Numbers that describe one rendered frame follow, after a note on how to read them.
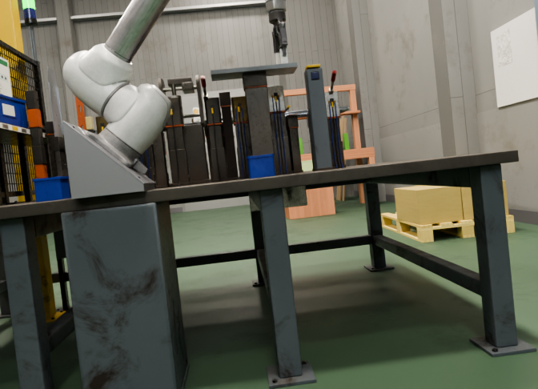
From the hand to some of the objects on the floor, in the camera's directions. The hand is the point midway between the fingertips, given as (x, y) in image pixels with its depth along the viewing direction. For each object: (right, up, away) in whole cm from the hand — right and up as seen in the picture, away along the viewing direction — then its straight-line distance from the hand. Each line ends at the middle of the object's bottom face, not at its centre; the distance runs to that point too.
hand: (282, 59), depth 204 cm
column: (-51, -128, -38) cm, 143 cm away
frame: (-46, -125, +29) cm, 136 cm away
